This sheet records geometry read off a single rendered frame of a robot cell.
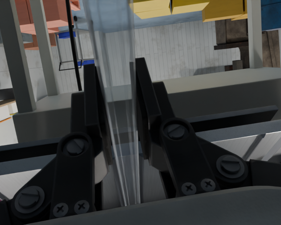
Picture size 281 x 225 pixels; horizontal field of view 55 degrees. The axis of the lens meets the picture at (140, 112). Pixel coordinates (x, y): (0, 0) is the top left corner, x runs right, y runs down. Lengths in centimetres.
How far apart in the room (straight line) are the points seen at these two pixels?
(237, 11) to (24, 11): 302
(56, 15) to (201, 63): 673
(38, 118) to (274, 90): 50
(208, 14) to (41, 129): 415
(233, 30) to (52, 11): 392
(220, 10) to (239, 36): 168
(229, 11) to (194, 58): 491
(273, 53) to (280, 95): 580
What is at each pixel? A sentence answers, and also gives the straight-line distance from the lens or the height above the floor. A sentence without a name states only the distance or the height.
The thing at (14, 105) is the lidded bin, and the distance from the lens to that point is 566.
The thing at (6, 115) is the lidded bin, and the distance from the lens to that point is 539.
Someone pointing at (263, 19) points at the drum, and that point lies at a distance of 367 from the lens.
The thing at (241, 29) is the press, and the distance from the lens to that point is 622.
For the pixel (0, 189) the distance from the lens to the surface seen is 23.
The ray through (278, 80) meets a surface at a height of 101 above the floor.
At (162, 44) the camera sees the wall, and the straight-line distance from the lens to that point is 932.
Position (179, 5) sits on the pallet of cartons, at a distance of 319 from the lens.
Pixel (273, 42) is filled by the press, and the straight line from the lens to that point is 649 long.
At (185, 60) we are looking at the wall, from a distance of 935.
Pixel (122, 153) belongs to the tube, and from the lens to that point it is 15.
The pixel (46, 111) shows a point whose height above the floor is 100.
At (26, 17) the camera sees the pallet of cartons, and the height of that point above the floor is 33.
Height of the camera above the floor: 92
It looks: 11 degrees up
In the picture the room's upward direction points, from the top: 173 degrees clockwise
